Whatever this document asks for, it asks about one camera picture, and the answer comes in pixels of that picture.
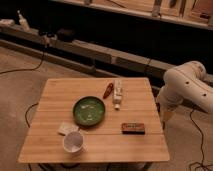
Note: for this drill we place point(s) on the white ceramic cup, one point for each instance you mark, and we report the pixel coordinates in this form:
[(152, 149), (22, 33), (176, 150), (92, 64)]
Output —
[(73, 142)]

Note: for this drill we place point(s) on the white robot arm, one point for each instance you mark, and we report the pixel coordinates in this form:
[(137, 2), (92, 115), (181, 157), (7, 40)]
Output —
[(181, 82)]

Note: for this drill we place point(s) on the green ceramic bowl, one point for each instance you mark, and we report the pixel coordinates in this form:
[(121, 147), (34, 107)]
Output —
[(89, 111)]

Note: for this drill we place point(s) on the red pepper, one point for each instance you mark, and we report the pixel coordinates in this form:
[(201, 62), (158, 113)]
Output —
[(108, 90)]

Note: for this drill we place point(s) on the white tube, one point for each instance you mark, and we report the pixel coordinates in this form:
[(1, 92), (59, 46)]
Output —
[(117, 94)]

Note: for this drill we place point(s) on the dark red rectangular box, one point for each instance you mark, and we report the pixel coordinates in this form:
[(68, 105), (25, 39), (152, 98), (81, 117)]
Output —
[(133, 128)]

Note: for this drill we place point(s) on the wooden table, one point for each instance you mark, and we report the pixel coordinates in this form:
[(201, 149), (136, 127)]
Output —
[(105, 142)]

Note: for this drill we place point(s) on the white square sponge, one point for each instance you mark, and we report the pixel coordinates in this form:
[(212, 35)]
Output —
[(66, 128)]

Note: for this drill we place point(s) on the black power adapter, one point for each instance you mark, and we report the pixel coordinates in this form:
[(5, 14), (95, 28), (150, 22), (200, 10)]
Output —
[(66, 35)]

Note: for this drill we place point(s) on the white spray bottle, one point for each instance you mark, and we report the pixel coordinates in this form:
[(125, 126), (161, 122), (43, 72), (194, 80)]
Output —
[(23, 22)]

